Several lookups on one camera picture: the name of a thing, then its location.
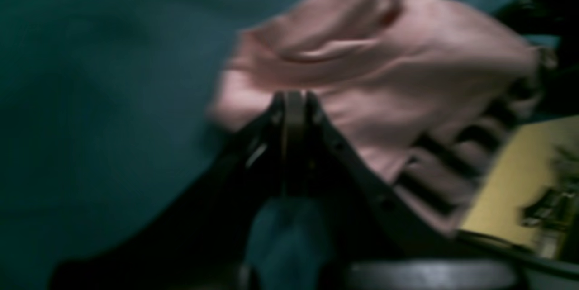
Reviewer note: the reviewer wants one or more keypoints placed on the teal table cloth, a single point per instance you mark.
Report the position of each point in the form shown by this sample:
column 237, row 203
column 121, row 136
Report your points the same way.
column 105, row 122

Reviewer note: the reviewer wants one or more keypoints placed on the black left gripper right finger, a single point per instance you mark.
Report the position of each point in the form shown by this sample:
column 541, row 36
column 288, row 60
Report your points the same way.
column 380, row 244

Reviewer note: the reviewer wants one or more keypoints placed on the pink T-shirt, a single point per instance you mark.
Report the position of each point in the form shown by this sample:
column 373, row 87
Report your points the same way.
column 425, row 91

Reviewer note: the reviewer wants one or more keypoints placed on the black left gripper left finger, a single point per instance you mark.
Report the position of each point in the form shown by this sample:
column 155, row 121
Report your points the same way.
column 199, row 241

